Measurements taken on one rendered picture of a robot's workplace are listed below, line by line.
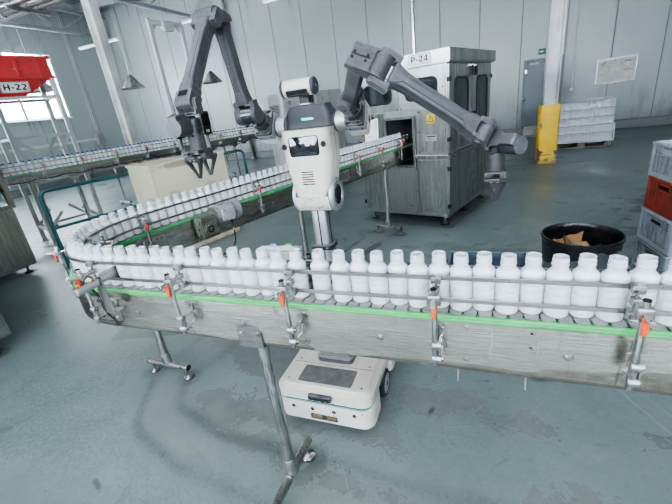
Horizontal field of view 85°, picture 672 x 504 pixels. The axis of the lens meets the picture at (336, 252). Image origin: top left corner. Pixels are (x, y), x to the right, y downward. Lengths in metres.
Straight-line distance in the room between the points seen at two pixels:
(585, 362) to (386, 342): 0.52
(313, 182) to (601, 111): 9.15
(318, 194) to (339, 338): 0.75
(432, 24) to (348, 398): 12.12
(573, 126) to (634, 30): 3.89
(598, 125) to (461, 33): 4.92
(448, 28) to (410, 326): 12.29
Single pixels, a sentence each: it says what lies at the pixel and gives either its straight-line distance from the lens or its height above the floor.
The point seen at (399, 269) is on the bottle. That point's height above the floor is 1.12.
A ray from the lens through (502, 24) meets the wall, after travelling 13.08.
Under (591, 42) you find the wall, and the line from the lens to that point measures 13.28.
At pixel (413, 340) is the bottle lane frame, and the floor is 0.90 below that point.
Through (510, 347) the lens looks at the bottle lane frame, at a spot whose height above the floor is 0.91.
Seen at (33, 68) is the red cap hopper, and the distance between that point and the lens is 7.70.
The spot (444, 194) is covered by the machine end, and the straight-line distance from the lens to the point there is 4.75.
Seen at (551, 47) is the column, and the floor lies 2.07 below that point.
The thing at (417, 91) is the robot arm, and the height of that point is 1.59.
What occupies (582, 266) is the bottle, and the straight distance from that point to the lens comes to 1.09.
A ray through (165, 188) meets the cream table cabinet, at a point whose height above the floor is 0.87.
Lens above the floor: 1.58
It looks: 22 degrees down
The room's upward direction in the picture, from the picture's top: 7 degrees counter-clockwise
